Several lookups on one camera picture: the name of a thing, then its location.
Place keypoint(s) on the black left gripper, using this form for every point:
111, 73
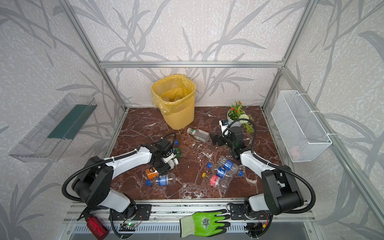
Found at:
163, 166

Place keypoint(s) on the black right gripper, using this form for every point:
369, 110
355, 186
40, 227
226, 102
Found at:
219, 139

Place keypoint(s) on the green soda bottle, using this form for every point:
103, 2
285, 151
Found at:
177, 152

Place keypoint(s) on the orange white tea bottle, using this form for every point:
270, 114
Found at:
152, 172

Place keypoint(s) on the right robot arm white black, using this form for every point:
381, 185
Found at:
281, 193

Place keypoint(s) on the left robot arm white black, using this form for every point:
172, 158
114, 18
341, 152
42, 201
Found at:
92, 184

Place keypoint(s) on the yellow ribbed trash bin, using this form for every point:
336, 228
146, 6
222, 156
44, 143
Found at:
181, 119

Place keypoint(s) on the yellow plastic bin liner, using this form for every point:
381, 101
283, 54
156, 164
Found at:
174, 85

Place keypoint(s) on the white flower pot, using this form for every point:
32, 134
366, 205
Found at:
234, 115

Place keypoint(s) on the blue label bottle upper right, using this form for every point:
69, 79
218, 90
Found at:
236, 171

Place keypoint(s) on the blue label bottle front left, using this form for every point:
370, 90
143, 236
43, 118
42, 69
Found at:
161, 181

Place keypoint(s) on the artificial green flowering plant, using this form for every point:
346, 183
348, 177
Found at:
249, 127

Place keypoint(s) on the blue label bottle middle right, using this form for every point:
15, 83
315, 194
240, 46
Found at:
220, 171

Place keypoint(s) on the pink label bottle yellow cap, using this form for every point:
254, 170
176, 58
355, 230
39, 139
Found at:
221, 184

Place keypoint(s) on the green work glove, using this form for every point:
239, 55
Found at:
205, 224

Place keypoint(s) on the left circuit board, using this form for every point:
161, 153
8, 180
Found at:
128, 227

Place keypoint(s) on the red spray bottle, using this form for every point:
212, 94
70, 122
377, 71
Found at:
93, 223

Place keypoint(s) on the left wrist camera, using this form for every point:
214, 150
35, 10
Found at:
169, 157

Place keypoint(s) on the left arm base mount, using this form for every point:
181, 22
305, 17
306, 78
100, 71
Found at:
135, 211

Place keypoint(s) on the aluminium rail base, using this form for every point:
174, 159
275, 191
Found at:
160, 220

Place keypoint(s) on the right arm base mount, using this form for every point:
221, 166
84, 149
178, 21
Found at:
239, 212

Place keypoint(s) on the white wire mesh basket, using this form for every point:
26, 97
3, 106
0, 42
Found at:
302, 133

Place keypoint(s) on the clear wall shelf green mat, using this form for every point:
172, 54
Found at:
49, 139

